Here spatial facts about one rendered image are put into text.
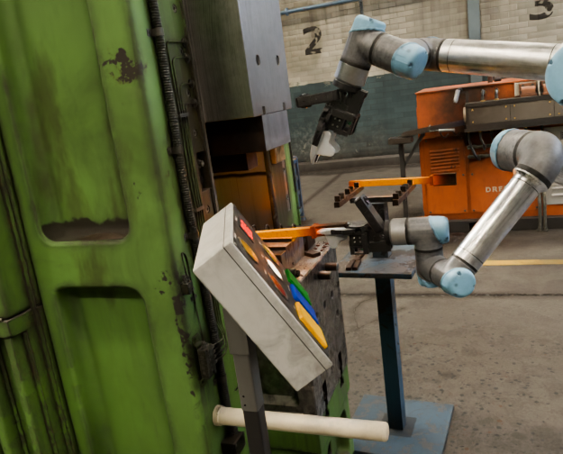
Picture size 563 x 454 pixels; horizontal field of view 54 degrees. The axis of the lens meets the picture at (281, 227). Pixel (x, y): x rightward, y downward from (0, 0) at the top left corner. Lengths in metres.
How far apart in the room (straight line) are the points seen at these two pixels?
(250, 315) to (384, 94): 8.36
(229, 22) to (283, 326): 0.81
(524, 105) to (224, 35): 3.70
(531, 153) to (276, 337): 0.85
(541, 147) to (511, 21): 7.62
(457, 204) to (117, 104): 4.16
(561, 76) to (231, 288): 0.68
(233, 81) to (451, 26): 7.76
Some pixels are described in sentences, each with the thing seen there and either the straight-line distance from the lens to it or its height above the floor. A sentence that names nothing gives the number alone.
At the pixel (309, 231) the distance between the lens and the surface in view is 1.61.
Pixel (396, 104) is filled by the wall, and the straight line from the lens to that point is 9.15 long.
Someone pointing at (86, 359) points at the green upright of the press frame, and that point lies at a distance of 1.66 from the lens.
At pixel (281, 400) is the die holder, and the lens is 1.73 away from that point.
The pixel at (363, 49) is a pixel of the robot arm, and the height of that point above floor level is 1.49.
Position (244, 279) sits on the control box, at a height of 1.13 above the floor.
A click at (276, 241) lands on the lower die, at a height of 0.99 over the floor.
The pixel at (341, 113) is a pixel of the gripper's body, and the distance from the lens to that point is 1.35.
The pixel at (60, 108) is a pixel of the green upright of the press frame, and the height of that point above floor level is 1.45.
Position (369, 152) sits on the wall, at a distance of 9.29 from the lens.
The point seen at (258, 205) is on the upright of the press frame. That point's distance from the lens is 1.91.
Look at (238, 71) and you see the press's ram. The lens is 1.44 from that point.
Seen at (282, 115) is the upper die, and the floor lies 1.35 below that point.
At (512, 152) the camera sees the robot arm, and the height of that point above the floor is 1.19.
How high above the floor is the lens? 1.42
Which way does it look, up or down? 14 degrees down
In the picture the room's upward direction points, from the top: 8 degrees counter-clockwise
